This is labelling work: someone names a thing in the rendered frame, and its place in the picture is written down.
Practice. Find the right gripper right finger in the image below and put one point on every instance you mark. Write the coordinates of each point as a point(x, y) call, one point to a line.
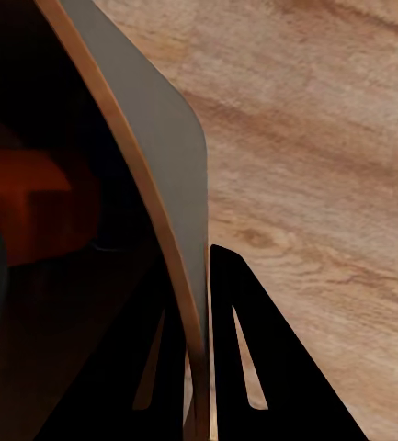
point(302, 405)

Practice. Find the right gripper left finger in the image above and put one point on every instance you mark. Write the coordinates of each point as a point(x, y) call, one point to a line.
point(97, 406)

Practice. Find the trash can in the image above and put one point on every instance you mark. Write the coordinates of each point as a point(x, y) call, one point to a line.
point(52, 53)

